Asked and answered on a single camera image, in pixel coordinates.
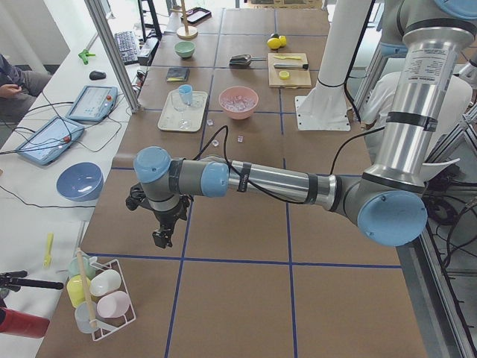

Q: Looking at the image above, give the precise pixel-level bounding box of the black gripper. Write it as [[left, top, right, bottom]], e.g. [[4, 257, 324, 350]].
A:
[[125, 184, 193, 248]]

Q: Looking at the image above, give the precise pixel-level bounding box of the silver metal ice scoop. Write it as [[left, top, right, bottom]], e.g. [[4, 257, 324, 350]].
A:
[[229, 54, 268, 69]]

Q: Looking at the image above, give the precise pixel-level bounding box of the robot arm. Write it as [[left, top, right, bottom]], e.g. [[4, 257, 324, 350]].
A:
[[126, 1, 476, 248]]

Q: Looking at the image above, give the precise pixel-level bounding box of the blue cup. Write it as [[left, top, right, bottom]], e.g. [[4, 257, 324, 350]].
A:
[[177, 84, 193, 106]]

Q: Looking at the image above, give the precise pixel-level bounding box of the clear ice cubes pile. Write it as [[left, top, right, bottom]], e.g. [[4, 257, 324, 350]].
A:
[[220, 95, 256, 113]]

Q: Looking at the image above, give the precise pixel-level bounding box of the blue bowl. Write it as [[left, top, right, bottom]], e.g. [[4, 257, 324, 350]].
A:
[[56, 162, 104, 202]]

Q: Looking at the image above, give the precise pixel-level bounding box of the clear wine glass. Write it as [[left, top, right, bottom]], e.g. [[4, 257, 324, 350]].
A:
[[171, 90, 191, 130]]

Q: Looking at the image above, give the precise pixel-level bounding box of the yellow plastic fork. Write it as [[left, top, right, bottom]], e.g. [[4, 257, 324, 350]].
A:
[[43, 233, 54, 269]]

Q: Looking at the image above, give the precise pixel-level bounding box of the cream serving tray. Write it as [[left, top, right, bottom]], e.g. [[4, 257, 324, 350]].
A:
[[157, 89, 209, 133]]

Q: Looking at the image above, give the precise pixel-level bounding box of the near teach pendant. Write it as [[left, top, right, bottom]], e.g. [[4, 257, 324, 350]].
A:
[[15, 116, 85, 166]]

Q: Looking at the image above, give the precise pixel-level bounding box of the teach pendant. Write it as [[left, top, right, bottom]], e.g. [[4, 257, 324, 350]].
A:
[[15, 116, 85, 166], [66, 86, 119, 123]]

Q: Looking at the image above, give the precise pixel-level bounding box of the far teach pendant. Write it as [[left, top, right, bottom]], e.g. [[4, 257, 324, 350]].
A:
[[66, 86, 119, 123]]

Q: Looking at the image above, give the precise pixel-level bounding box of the pink bowl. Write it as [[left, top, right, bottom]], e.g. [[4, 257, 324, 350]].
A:
[[218, 86, 259, 120]]

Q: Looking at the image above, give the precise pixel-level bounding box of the grey yellow cloth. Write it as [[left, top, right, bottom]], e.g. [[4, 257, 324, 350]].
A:
[[166, 67, 189, 83]]

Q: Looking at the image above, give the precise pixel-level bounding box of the red bottle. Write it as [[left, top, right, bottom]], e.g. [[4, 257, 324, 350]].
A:
[[1, 307, 50, 339]]

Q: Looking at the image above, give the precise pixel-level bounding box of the black computer mouse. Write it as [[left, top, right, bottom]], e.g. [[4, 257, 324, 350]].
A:
[[89, 70, 107, 81]]

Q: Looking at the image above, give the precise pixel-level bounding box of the green bowl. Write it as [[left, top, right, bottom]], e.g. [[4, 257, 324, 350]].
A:
[[174, 41, 195, 59]]

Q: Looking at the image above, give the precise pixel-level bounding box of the black keyboard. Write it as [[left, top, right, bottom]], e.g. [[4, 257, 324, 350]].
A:
[[114, 31, 139, 65]]

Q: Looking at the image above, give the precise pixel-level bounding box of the lemon half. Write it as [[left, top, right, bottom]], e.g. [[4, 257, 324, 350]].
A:
[[279, 70, 290, 81]]

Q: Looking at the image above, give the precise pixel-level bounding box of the wooden stand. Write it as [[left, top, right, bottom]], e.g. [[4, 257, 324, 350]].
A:
[[176, 0, 198, 40]]

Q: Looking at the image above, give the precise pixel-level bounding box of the seated person dark shirt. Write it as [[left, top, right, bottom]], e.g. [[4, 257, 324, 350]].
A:
[[1, 54, 52, 123]]

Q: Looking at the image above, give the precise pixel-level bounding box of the wooden cutting board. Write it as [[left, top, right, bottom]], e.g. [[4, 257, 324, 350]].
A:
[[268, 53, 312, 88]]

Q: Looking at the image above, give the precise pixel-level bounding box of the yellow plastic knife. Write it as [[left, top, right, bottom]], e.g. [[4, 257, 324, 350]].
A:
[[274, 55, 302, 60]]

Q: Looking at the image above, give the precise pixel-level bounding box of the yellow lemon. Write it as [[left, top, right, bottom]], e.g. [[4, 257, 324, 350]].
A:
[[267, 37, 282, 50], [278, 35, 287, 47]]

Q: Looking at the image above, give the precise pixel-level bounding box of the white chair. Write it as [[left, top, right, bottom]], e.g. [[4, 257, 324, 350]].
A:
[[420, 158, 461, 178]]

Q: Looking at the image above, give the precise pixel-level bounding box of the person in white shirt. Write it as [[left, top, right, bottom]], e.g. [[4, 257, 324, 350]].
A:
[[361, 72, 473, 163]]

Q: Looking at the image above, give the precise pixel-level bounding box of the white wire cup rack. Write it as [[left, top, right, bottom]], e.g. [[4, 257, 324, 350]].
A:
[[66, 250, 136, 342]]

